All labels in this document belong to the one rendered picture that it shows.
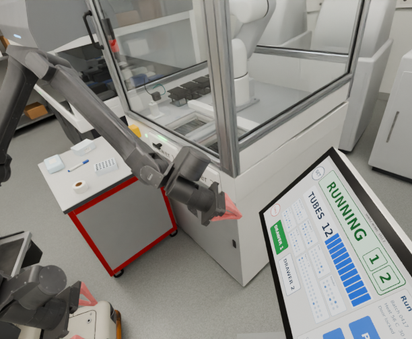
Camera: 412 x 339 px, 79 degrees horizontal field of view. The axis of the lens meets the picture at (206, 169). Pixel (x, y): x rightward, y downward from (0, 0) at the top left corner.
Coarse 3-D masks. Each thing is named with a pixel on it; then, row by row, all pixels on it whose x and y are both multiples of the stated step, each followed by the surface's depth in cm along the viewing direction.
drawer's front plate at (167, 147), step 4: (148, 136) 148; (152, 136) 143; (156, 136) 142; (152, 140) 146; (156, 140) 141; (160, 140) 138; (164, 144) 135; (168, 144) 133; (152, 148) 153; (164, 148) 138; (168, 148) 134; (172, 148) 130; (176, 148) 129; (160, 152) 146; (164, 152) 141; (168, 152) 136; (172, 152) 132; (176, 152) 130; (164, 156) 144; (172, 156) 135; (172, 160) 138
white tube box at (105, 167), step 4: (108, 160) 154; (112, 160) 153; (96, 164) 152; (100, 164) 151; (104, 164) 150; (108, 164) 150; (112, 164) 150; (96, 168) 149; (100, 168) 148; (104, 168) 147; (108, 168) 148; (112, 168) 149; (116, 168) 151; (96, 172) 146; (100, 172) 147; (104, 172) 148; (108, 172) 150
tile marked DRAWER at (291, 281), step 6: (282, 258) 66; (288, 258) 64; (282, 264) 65; (288, 264) 63; (282, 270) 64; (288, 270) 62; (294, 270) 60; (282, 276) 63; (288, 276) 61; (294, 276) 60; (288, 282) 60; (294, 282) 59; (288, 288) 60; (294, 288) 58; (300, 288) 57; (288, 294) 59
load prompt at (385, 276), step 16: (336, 176) 62; (336, 192) 60; (336, 208) 58; (352, 208) 54; (352, 224) 53; (368, 224) 50; (352, 240) 51; (368, 240) 48; (368, 256) 47; (384, 256) 45; (368, 272) 46; (384, 272) 44; (400, 272) 42; (384, 288) 43
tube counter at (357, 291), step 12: (324, 228) 58; (336, 228) 56; (324, 240) 57; (336, 240) 54; (336, 252) 53; (348, 252) 51; (336, 264) 52; (348, 264) 50; (348, 276) 49; (360, 276) 47; (348, 288) 48; (360, 288) 46; (360, 300) 45
